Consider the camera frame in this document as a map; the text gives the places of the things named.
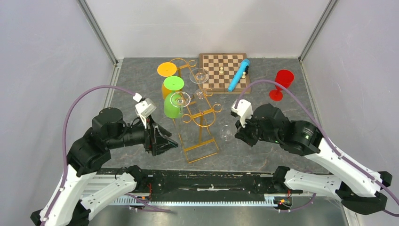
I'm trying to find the orange plastic wine glass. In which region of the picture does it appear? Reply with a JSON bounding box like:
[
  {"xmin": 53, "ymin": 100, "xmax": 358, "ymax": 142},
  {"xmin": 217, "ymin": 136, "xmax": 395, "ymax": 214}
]
[{"xmin": 157, "ymin": 62, "xmax": 177, "ymax": 100}]

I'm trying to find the gold wire glass rack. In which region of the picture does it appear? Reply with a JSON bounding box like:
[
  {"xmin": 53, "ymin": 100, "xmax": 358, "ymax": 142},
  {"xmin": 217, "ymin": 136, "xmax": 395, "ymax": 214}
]
[{"xmin": 170, "ymin": 58, "xmax": 221, "ymax": 163}]

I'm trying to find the wooden chessboard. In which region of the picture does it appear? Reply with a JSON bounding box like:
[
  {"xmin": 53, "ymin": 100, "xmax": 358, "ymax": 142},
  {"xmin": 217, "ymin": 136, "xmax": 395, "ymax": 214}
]
[{"xmin": 199, "ymin": 53, "xmax": 250, "ymax": 94}]

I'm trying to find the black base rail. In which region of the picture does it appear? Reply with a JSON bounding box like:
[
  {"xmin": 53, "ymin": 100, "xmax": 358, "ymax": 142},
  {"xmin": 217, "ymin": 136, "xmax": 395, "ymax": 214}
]
[{"xmin": 107, "ymin": 168, "xmax": 303, "ymax": 203}]

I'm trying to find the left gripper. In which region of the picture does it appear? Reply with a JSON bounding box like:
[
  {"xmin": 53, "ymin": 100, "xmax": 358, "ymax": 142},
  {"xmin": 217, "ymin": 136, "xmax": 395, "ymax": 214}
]
[{"xmin": 108, "ymin": 113, "xmax": 180, "ymax": 155}]

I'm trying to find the clear wine glass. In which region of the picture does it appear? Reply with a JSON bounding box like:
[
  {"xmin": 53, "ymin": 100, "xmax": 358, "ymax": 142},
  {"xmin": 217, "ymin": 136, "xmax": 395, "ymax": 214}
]
[
  {"xmin": 219, "ymin": 124, "xmax": 237, "ymax": 142},
  {"xmin": 190, "ymin": 68, "xmax": 209, "ymax": 100},
  {"xmin": 170, "ymin": 91, "xmax": 191, "ymax": 115}
]

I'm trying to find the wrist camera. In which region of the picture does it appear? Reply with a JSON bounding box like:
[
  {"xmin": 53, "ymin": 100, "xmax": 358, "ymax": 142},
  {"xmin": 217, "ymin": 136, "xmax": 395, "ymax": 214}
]
[
  {"xmin": 231, "ymin": 99, "xmax": 253, "ymax": 128},
  {"xmin": 135, "ymin": 98, "xmax": 157, "ymax": 129}
]

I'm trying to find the green plastic wine glass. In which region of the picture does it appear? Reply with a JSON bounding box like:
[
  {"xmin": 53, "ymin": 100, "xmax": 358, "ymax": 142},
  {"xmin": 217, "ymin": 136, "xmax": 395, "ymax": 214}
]
[{"xmin": 162, "ymin": 76, "xmax": 184, "ymax": 119}]

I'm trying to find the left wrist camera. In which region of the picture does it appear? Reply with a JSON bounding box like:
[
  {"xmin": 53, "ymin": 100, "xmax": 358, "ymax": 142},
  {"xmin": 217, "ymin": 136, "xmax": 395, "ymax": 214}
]
[{"xmin": 135, "ymin": 98, "xmax": 157, "ymax": 129}]

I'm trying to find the blue cylinder tube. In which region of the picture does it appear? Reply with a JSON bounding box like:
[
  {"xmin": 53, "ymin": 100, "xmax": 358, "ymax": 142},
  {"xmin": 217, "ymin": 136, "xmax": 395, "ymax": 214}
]
[{"xmin": 227, "ymin": 59, "xmax": 250, "ymax": 92}]

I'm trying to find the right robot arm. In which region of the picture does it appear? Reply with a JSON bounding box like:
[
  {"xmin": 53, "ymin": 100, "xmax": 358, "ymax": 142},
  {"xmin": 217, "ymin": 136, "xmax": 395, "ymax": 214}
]
[{"xmin": 231, "ymin": 99, "xmax": 392, "ymax": 215}]

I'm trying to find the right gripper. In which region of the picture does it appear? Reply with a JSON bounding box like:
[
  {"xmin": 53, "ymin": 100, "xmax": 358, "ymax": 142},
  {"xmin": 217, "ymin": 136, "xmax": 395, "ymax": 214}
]
[{"xmin": 235, "ymin": 111, "xmax": 281, "ymax": 146}]

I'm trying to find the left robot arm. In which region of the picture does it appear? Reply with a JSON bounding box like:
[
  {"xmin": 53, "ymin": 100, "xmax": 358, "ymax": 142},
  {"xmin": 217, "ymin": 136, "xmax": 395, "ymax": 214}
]
[{"xmin": 31, "ymin": 108, "xmax": 178, "ymax": 226}]

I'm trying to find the red plastic wine glass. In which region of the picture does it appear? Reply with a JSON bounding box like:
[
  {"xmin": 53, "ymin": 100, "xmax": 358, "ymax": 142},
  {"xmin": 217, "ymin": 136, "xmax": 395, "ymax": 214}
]
[{"xmin": 269, "ymin": 69, "xmax": 295, "ymax": 101}]

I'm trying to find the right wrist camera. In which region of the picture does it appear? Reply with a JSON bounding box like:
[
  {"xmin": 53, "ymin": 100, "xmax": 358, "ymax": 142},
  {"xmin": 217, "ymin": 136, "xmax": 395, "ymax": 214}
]
[{"xmin": 231, "ymin": 99, "xmax": 253, "ymax": 128}]

